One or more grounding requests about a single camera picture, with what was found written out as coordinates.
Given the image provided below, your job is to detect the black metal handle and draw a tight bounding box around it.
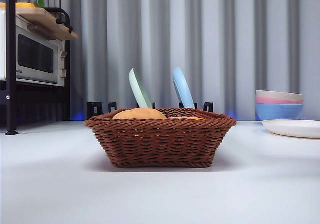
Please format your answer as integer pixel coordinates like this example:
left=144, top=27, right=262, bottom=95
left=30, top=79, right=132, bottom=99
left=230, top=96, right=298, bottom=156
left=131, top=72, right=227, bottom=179
left=44, top=6, right=74, bottom=34

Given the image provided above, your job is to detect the wooden cutting board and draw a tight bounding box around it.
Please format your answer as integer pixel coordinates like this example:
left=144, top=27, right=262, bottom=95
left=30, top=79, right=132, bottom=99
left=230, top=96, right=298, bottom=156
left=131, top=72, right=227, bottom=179
left=15, top=7, right=79, bottom=41

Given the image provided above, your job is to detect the grey curtain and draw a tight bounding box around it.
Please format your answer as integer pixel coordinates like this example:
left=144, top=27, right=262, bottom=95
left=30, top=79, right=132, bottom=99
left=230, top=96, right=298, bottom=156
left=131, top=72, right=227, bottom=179
left=0, top=0, right=320, bottom=121

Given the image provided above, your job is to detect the orange toy corn cob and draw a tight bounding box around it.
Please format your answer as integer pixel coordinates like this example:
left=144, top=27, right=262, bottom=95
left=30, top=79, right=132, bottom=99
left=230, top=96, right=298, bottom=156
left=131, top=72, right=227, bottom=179
left=166, top=116, right=206, bottom=121

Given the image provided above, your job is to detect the blue bowl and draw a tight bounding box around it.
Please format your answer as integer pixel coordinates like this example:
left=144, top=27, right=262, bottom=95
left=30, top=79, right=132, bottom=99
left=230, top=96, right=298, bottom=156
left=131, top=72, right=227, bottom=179
left=255, top=103, right=305, bottom=121

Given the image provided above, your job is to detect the black dish rack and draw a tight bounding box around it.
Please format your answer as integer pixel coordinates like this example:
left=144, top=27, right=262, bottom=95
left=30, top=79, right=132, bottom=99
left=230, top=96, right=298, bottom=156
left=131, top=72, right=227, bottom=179
left=86, top=101, right=215, bottom=119

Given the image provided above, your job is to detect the cream toaster oven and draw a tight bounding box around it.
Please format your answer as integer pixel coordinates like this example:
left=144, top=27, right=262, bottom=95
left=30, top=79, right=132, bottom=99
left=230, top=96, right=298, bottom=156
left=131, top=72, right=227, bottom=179
left=14, top=13, right=69, bottom=87

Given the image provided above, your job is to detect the brown wicker basket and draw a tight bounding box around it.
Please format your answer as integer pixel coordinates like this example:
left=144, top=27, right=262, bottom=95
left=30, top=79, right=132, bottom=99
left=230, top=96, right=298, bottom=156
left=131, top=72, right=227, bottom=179
left=84, top=107, right=237, bottom=169

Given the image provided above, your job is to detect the white plate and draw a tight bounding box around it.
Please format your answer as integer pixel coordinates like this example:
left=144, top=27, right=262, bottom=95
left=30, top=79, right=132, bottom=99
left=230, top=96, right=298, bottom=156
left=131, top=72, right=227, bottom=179
left=261, top=119, right=320, bottom=139

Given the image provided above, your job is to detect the pink bowl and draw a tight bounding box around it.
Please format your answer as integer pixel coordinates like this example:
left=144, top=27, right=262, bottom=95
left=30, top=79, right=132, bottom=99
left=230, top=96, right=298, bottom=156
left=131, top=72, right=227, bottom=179
left=255, top=96, right=305, bottom=107

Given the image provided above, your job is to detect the white box appliance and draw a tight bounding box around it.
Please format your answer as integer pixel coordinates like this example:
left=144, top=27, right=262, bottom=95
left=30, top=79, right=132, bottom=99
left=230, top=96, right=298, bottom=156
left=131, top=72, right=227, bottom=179
left=0, top=8, right=7, bottom=81

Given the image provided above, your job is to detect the pale blue plate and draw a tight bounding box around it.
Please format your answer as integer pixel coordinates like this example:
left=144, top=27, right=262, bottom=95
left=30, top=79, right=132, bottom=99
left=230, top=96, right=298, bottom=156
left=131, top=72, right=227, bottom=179
left=171, top=66, right=196, bottom=109

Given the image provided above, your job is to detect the yellow orange fruit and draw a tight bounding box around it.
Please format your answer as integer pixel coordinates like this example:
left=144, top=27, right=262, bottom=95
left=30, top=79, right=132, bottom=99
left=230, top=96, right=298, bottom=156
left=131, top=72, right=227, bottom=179
left=0, top=1, right=36, bottom=9

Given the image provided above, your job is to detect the black metal shelf frame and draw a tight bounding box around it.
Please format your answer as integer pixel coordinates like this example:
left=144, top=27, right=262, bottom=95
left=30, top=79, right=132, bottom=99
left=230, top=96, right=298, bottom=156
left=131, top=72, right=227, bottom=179
left=0, top=0, right=76, bottom=135

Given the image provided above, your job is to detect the pale green plate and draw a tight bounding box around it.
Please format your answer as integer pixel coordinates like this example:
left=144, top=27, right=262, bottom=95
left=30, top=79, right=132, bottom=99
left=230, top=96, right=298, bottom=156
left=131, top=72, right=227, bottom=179
left=128, top=68, right=153, bottom=109

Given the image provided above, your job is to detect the brown toy potato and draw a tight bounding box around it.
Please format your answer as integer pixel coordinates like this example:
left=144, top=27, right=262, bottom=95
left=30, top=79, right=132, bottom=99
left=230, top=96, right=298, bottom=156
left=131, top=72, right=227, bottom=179
left=111, top=107, right=168, bottom=120

